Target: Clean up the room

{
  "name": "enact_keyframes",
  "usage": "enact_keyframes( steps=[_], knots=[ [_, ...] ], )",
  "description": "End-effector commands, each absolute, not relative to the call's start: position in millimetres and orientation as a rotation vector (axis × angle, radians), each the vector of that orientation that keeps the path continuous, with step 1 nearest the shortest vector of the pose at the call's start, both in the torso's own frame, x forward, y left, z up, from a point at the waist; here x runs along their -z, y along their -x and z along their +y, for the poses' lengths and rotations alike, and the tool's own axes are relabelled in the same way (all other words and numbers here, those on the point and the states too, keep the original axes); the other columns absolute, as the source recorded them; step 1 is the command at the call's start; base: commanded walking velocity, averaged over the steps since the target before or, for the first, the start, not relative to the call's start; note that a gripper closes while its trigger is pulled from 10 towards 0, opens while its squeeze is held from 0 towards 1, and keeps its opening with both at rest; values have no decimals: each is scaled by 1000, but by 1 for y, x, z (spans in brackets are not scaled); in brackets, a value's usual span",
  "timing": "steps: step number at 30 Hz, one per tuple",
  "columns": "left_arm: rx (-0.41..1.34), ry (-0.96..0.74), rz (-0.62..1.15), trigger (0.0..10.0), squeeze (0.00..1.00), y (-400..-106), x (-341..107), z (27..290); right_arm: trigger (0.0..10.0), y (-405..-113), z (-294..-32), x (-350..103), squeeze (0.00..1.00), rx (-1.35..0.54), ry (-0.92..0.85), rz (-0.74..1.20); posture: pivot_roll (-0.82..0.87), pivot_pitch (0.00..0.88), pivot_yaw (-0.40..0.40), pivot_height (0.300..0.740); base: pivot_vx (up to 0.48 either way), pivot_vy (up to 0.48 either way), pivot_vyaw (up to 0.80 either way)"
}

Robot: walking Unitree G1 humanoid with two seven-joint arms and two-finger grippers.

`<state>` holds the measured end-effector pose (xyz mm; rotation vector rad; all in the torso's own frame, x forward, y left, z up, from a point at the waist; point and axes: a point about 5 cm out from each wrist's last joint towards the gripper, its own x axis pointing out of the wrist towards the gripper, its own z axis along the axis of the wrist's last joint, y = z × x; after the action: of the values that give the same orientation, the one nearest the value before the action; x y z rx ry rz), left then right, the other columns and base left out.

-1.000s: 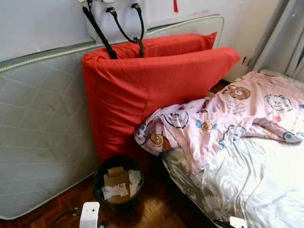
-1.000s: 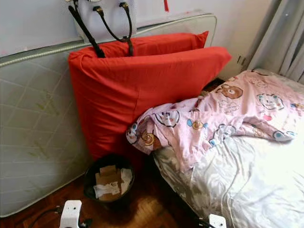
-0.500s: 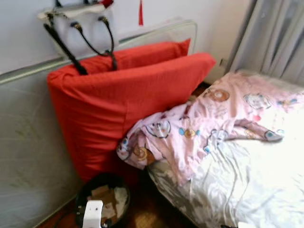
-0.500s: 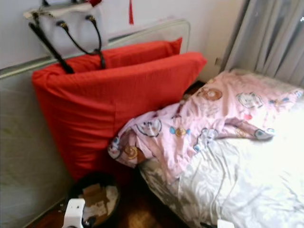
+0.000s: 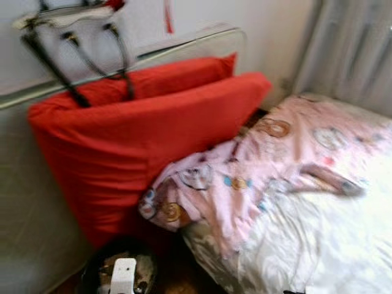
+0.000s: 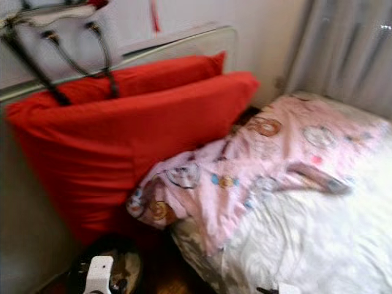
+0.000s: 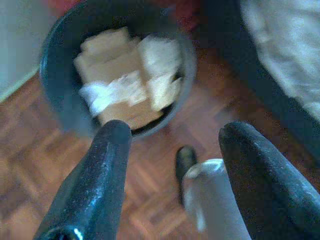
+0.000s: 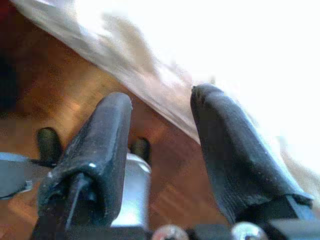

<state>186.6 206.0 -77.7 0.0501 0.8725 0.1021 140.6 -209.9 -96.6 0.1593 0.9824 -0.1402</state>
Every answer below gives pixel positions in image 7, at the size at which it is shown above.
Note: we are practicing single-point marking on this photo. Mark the red fabric cushion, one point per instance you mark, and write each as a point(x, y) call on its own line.
point(187, 15)

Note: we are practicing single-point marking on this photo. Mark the black round trash bin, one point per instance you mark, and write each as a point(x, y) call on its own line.
point(60, 82)

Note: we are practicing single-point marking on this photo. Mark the brown cardboard box piece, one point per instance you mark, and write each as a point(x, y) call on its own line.
point(107, 52)

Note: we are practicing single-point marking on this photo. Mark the white crumpled tissue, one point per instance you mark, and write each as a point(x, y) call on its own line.
point(110, 92)
point(160, 55)

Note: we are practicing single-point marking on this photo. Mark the bed with grey floral sheet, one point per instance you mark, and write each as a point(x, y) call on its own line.
point(282, 50)

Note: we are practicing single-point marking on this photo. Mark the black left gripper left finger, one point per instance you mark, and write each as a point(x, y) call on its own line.
point(92, 187)

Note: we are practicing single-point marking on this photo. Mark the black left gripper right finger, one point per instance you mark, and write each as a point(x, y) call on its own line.
point(262, 180)

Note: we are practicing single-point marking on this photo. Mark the flat brown cardboard piece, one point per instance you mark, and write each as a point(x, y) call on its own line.
point(130, 115)

